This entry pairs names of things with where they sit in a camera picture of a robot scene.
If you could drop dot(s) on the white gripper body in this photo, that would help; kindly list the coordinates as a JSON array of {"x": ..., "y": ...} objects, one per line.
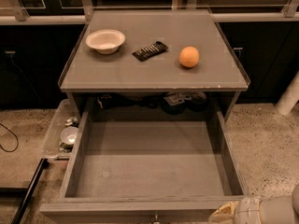
[{"x": 247, "y": 209}]

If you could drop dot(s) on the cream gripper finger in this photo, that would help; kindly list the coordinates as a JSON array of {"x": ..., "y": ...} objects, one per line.
[{"x": 224, "y": 214}]

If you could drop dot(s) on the grey top drawer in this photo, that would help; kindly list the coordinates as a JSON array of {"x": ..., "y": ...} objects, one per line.
[{"x": 133, "y": 164}]

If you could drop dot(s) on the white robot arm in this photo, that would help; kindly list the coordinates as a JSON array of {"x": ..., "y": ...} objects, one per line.
[{"x": 266, "y": 146}]

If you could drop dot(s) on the grey drawer cabinet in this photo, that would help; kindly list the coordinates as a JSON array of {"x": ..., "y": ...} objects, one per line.
[{"x": 217, "y": 70}]

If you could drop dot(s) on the dark clutter inside cabinet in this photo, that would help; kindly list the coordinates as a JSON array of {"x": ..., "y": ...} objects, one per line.
[{"x": 172, "y": 103}]

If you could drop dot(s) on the orange fruit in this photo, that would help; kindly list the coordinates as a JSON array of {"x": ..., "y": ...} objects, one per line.
[{"x": 189, "y": 57}]

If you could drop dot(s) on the small white bowl in bin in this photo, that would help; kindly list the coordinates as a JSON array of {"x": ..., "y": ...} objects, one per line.
[{"x": 69, "y": 135}]

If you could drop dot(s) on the black snack bar packet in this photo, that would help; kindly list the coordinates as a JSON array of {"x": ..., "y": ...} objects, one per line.
[{"x": 150, "y": 51}]

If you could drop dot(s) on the clear plastic storage bin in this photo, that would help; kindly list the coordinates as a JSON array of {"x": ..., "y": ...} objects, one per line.
[{"x": 52, "y": 146}]

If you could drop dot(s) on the white paper bowl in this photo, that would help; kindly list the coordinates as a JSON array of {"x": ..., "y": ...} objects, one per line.
[{"x": 105, "y": 41}]

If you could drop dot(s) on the black floor rail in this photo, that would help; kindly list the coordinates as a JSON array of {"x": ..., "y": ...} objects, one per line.
[{"x": 29, "y": 191}]

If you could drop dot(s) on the metal railing frame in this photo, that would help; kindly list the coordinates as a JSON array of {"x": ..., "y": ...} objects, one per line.
[{"x": 46, "y": 12}]

